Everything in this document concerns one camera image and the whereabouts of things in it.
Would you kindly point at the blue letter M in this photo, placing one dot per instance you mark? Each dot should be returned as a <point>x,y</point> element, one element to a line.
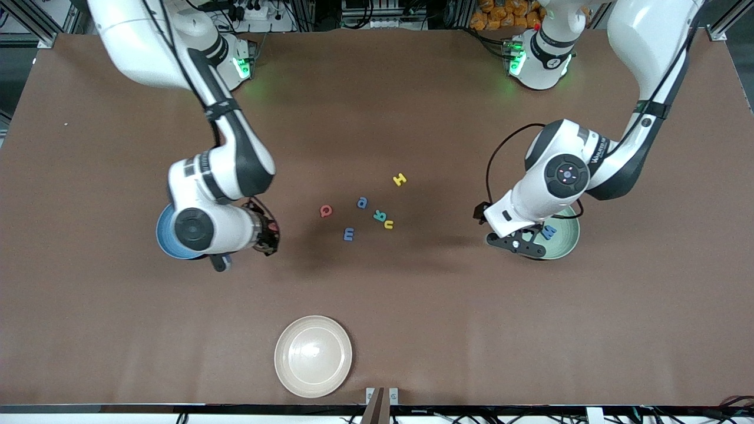
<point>549,232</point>

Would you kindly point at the red letter Q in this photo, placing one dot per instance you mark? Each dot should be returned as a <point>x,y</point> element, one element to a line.
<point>321,211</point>

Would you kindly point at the blue letter E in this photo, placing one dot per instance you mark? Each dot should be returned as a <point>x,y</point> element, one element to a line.
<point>349,234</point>

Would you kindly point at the yellow letter H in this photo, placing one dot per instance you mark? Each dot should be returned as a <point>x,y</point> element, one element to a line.
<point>399,179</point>

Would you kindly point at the blue letter a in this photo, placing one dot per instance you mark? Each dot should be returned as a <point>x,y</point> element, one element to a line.
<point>363,200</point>

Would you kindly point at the teal letter R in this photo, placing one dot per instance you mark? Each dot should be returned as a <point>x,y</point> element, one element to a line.
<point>378,219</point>

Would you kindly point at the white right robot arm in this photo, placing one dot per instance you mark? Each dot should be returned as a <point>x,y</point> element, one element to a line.
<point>147,47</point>

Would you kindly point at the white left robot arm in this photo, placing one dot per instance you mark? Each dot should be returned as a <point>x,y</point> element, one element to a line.
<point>654,47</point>

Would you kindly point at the green plate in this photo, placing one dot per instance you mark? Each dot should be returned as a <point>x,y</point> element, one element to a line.
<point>565,235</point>

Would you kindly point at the blue plate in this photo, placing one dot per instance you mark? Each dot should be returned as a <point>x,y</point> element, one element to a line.
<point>164,235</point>

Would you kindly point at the brown table mat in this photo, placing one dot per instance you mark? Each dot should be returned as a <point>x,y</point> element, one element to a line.
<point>471,330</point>

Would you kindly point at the beige plate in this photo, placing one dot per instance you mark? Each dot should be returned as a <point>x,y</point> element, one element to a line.
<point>312,356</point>

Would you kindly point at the orange snack bag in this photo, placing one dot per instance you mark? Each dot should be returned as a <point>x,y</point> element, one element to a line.
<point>495,15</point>

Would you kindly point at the white power strip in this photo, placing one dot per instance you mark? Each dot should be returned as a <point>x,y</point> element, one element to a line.
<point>256,12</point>

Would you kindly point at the background electronics rack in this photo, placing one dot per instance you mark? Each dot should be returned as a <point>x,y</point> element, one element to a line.
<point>383,20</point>

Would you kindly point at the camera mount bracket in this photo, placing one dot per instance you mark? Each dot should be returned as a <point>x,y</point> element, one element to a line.
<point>380,412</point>

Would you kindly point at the aluminium frame profile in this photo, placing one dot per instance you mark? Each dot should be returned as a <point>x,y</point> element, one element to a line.
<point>717,32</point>
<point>47,40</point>

